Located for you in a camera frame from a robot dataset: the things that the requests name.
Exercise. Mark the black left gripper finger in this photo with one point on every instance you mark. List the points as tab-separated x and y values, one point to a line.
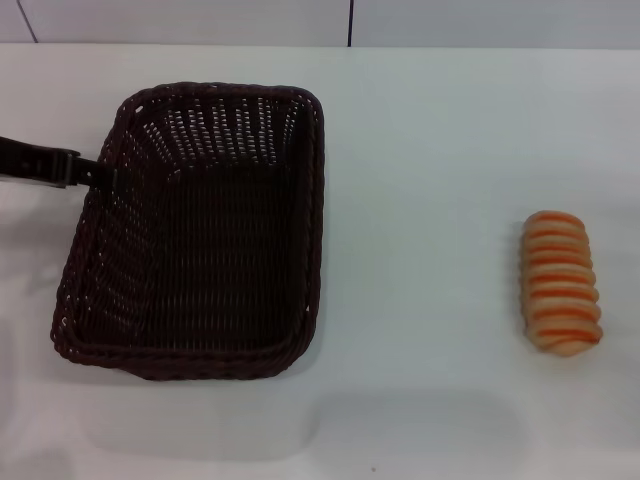
97	174

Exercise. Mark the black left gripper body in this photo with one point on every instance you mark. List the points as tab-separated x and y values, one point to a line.
35	161

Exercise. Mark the dark brown wicker basket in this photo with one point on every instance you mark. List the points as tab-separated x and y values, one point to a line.
220	260

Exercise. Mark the orange striped bread roll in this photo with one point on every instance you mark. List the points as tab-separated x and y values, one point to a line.
559	285

